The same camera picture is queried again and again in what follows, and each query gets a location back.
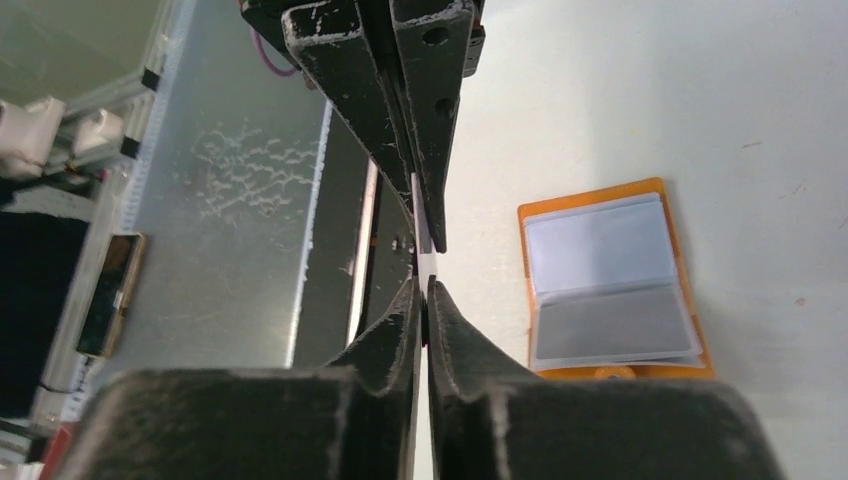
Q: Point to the silver magnetic stripe card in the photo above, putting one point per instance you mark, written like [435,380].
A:
[425,252]

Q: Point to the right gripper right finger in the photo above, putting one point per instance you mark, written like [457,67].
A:
[492,418]

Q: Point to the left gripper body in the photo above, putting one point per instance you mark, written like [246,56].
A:
[264,18]

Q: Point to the aluminium frame rail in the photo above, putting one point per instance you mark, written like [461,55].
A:
[126,162]

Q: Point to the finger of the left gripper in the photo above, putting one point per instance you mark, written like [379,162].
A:
[432,39]
[328,38]

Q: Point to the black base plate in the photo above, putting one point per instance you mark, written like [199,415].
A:
[361,251]

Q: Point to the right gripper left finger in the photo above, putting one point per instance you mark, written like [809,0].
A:
[351,418]

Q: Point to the orange leather card holder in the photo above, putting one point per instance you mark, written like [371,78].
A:
[607,287]

